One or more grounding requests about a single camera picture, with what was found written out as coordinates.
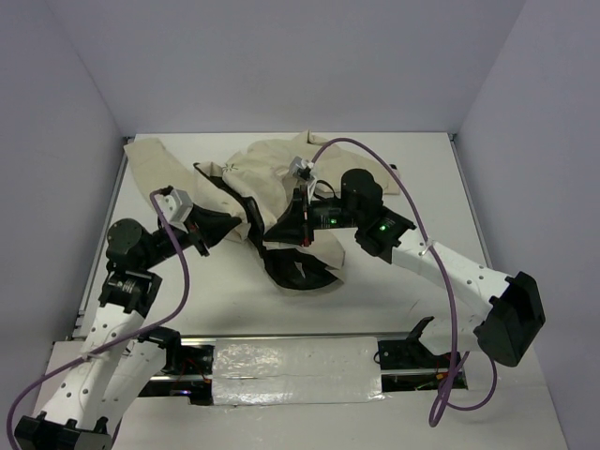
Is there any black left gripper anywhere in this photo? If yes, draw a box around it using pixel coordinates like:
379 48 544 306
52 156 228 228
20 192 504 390
141 202 241 270

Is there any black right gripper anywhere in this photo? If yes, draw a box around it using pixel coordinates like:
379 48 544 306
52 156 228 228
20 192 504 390
263 185 362 247

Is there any cream jacket with black zipper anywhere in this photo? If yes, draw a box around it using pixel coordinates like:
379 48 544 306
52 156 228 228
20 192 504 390
125 131 399 291

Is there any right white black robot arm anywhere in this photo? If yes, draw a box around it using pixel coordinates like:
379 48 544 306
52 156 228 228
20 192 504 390
264 169 546 368

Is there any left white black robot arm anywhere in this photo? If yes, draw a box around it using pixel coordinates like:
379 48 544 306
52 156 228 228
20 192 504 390
7 206 241 449

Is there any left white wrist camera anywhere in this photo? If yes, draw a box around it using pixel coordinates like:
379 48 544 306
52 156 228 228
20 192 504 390
157 187 193 231

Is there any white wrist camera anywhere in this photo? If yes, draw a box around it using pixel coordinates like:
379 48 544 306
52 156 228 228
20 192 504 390
289 157 314 182
157 187 193 231

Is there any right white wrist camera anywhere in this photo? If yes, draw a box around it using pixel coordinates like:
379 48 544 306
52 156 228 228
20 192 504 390
289 157 314 182

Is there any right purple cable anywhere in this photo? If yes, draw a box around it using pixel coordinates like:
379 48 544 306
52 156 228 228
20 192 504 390
310 137 499 428

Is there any silver foil covered base rail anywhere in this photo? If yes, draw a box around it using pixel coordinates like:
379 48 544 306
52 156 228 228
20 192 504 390
140 336 450 406

